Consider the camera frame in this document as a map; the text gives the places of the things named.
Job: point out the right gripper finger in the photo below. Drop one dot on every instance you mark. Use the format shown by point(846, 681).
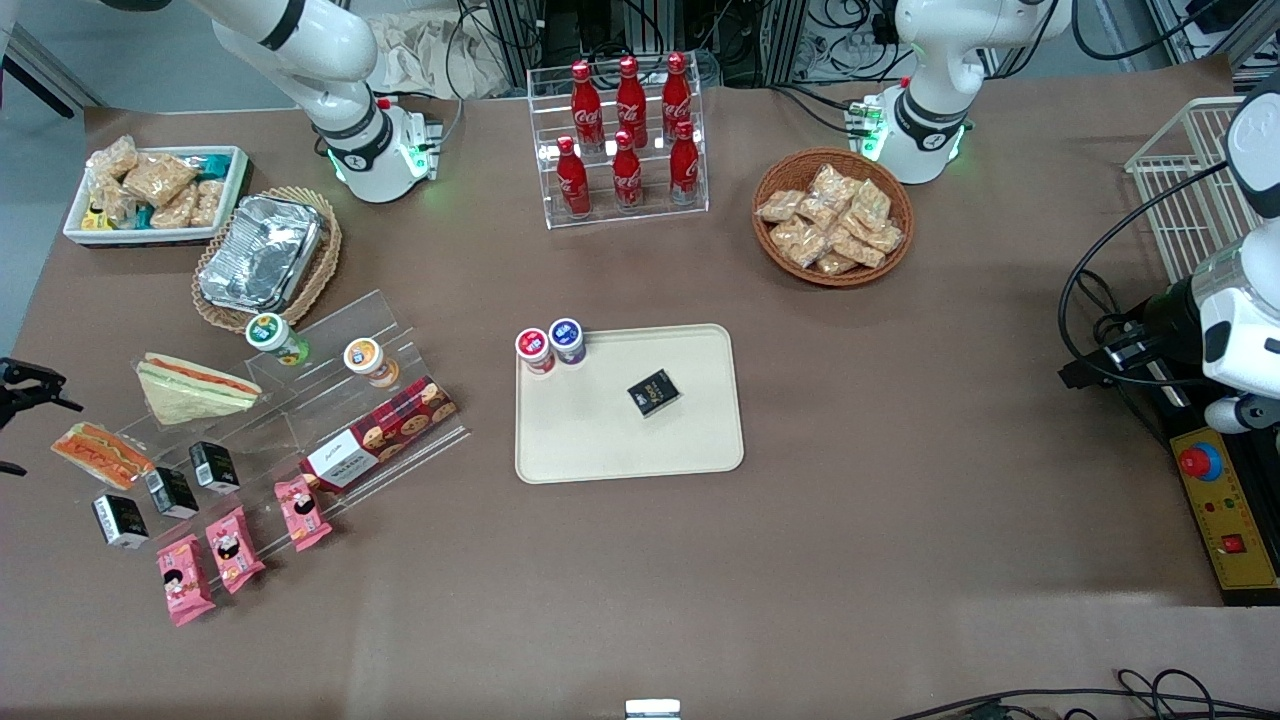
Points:
point(35, 378)
point(12, 468)

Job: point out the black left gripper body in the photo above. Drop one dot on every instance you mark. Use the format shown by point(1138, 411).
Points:
point(1166, 318)

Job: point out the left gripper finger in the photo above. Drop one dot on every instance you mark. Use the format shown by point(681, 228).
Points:
point(1085, 375)
point(1122, 345)

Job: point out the sandwich red green filling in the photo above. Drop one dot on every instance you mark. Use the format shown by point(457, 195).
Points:
point(100, 456)

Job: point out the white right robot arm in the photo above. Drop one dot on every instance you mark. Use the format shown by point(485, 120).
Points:
point(330, 50)

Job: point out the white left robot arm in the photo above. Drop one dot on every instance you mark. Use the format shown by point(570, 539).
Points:
point(935, 60)

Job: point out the triangular sandwich pale bread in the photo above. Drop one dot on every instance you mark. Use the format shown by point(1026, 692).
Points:
point(195, 392)

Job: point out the beige plastic tray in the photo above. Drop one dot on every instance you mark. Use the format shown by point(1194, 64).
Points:
point(600, 440)

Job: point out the small black box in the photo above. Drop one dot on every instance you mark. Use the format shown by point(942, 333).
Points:
point(172, 492)
point(215, 467)
point(120, 521)
point(654, 393)

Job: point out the yellow snack packet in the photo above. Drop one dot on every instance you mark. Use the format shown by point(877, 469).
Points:
point(95, 220)

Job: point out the clear bag brown snack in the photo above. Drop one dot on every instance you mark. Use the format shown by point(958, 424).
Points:
point(208, 202)
point(872, 203)
point(836, 264)
point(800, 243)
point(820, 213)
point(832, 183)
point(113, 158)
point(857, 250)
point(886, 238)
point(175, 210)
point(158, 178)
point(115, 203)
point(780, 205)

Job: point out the yellow emergency stop box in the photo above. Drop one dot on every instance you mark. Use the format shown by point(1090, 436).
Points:
point(1225, 510)

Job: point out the pink snack packet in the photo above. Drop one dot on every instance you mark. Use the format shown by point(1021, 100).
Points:
point(184, 580)
point(303, 513)
point(234, 549)

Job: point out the green cap small bottle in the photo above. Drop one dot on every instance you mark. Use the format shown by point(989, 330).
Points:
point(273, 336)

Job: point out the aluminium foil container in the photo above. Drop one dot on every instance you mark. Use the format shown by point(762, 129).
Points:
point(262, 255)

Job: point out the white rectangular plastic bin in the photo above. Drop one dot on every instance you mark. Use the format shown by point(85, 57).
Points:
point(238, 190)

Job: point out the teal snack packet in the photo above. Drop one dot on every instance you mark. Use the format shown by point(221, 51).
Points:
point(215, 163)

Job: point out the clear acrylic stepped shelf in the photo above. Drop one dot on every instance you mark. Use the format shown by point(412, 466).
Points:
point(330, 330)

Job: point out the oval wicker basket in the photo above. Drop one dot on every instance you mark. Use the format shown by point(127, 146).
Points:
point(328, 255)

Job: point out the orange cap small bottle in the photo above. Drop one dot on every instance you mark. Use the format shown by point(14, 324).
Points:
point(368, 360)

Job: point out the red plaid cookie box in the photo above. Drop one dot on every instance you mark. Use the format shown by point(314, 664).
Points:
point(385, 432)

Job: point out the round brown wicker basket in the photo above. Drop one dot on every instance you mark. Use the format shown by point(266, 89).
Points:
point(775, 170)

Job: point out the red cola bottle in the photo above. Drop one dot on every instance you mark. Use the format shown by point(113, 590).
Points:
point(677, 90)
point(627, 178)
point(631, 95)
point(586, 100)
point(684, 170)
point(573, 185)

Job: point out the clear acrylic bottle rack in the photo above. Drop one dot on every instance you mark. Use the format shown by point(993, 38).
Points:
point(650, 215)

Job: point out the red cap small bottle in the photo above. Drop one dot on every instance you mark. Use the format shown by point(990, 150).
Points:
point(535, 350)

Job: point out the crumpled white cloth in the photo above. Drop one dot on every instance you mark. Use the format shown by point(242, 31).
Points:
point(440, 55)

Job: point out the blue cap small bottle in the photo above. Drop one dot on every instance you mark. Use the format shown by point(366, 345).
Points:
point(567, 340)

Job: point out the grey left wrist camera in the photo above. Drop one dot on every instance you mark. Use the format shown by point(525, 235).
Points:
point(1240, 413)

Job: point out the aluminium frame equipment rack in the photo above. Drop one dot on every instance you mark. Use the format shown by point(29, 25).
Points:
point(750, 35)

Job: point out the small white bracket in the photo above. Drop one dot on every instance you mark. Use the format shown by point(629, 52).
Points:
point(652, 710)

